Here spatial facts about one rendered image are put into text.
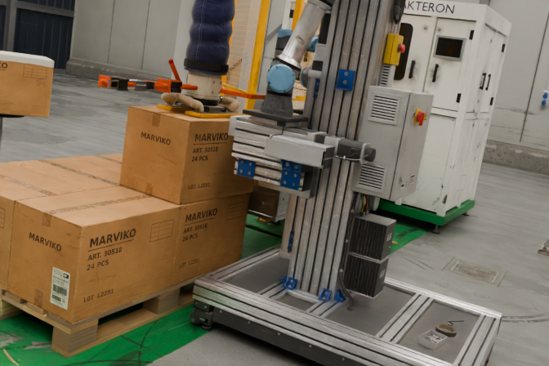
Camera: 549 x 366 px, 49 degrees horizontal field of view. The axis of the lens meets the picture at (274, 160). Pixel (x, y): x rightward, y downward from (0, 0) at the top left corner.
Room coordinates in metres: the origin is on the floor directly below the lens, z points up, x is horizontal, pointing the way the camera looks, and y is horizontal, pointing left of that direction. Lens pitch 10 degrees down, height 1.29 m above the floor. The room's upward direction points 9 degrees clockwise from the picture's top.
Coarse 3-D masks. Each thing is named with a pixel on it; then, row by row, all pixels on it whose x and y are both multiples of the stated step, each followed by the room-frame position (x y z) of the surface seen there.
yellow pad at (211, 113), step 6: (204, 108) 2.99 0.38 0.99; (186, 114) 2.94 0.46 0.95; (192, 114) 2.92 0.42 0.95; (198, 114) 2.90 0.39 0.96; (204, 114) 2.92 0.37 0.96; (210, 114) 2.95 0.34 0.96; (216, 114) 3.00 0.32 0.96; (222, 114) 3.03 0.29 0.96; (228, 114) 3.07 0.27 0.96; (234, 114) 3.12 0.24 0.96; (240, 114) 3.16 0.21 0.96
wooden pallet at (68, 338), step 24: (0, 288) 2.44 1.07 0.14; (168, 288) 2.73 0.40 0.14; (192, 288) 3.05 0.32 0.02; (0, 312) 2.43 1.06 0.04; (24, 312) 2.54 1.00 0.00; (48, 312) 2.29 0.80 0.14; (144, 312) 2.68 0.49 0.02; (168, 312) 2.75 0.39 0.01; (72, 336) 2.23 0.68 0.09; (96, 336) 2.39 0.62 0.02
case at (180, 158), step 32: (128, 128) 2.94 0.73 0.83; (160, 128) 2.84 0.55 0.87; (192, 128) 2.77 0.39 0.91; (224, 128) 2.97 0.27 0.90; (128, 160) 2.93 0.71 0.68; (160, 160) 2.82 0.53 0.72; (192, 160) 2.79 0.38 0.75; (224, 160) 3.00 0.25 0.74; (160, 192) 2.81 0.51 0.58; (192, 192) 2.82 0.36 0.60; (224, 192) 3.03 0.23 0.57
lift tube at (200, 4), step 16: (208, 0) 3.02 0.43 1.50; (224, 0) 3.03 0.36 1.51; (192, 16) 3.07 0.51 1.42; (208, 16) 3.00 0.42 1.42; (224, 16) 3.03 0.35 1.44; (192, 32) 3.04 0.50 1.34; (208, 32) 3.00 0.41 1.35; (224, 32) 3.03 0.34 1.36; (192, 48) 3.03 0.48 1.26; (208, 48) 3.00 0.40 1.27; (224, 48) 3.05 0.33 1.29; (224, 64) 3.07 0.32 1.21
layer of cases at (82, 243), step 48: (0, 192) 2.50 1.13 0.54; (48, 192) 2.62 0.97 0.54; (96, 192) 2.74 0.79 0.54; (0, 240) 2.45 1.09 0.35; (48, 240) 2.31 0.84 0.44; (96, 240) 2.30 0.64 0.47; (144, 240) 2.54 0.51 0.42; (192, 240) 2.85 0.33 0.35; (240, 240) 3.24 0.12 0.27; (48, 288) 2.30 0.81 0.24; (96, 288) 2.32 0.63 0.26; (144, 288) 2.58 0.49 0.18
